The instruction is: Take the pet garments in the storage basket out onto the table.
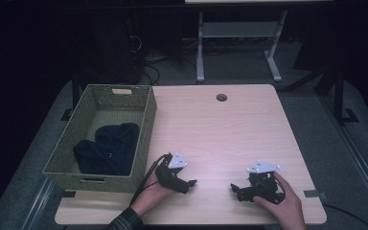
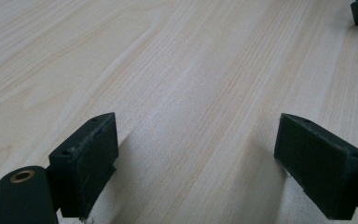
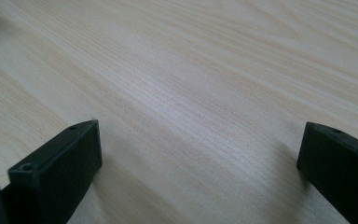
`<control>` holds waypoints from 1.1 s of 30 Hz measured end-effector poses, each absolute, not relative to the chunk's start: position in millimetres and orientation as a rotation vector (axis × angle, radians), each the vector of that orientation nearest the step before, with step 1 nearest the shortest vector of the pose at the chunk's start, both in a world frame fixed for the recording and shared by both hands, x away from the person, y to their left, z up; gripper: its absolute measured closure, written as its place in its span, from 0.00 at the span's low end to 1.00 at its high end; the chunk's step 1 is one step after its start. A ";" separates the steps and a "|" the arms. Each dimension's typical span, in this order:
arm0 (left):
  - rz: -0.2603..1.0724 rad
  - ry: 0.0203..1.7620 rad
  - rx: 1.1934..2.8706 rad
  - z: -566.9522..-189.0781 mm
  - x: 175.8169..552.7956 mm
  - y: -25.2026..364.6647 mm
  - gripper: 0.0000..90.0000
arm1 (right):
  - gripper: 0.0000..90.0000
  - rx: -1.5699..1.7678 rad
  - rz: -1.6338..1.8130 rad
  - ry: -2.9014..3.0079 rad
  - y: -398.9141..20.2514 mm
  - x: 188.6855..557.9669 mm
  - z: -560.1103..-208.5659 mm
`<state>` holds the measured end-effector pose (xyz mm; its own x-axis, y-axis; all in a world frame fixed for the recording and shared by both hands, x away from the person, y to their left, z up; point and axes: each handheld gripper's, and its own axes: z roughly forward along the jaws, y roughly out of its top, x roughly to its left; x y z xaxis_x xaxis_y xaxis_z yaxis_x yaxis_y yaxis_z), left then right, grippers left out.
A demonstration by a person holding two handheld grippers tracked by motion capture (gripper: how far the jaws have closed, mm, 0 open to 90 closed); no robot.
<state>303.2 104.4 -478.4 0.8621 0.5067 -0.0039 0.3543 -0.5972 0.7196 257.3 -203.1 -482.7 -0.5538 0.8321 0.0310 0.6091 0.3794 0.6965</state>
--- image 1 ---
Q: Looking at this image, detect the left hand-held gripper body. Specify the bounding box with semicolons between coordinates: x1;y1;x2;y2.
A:
154;150;190;195

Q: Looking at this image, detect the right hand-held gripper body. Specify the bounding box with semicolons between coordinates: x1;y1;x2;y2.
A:
242;159;287;206

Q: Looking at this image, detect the dark blue cloth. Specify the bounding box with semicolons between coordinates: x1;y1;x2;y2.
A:
73;122;141;177

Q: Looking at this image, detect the green woven basket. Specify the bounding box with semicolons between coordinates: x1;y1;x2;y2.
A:
42;83;158;195

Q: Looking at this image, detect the person's left hand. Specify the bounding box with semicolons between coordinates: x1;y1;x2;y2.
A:
130;181;175;219

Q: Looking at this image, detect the person's right hand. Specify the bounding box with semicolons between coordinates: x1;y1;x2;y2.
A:
252;171;308;230

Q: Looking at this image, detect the grey tape strip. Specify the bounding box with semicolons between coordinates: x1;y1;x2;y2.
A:
303;189;328;199

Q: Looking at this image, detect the black metal stand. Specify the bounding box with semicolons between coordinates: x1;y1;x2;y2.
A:
331;61;360;127
59;68;81;122

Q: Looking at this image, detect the grey metal stand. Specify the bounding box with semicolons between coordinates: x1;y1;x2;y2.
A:
195;9;288;84

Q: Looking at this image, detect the black floor cable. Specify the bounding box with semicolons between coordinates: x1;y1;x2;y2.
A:
321;202;368;230

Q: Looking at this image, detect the aluminium floor rail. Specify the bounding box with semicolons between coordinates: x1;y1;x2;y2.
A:
21;177;58;230
318;94;368;222

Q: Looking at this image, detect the tangle of floor cables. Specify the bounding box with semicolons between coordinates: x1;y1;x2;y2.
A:
126;18;171;86

